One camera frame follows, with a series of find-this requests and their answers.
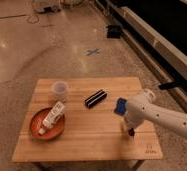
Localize white tube bottle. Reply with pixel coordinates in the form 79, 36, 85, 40
38, 101, 65, 135

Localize black box on floor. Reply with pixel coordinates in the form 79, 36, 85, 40
107, 25, 121, 38

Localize blue sponge block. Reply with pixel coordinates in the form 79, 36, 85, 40
114, 98, 127, 116

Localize red round plate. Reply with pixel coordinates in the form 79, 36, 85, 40
29, 107, 65, 140

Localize translucent ceramic cup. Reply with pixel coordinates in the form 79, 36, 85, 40
51, 81, 68, 103

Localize dark red pepper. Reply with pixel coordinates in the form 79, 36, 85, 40
128, 128, 135, 137

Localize white machine base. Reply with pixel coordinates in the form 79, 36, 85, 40
32, 0, 61, 13

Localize wooden folding table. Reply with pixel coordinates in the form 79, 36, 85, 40
12, 77, 163, 163

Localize black white striped block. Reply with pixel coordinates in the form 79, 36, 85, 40
84, 90, 107, 108

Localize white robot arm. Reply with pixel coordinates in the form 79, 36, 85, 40
123, 89, 187, 138

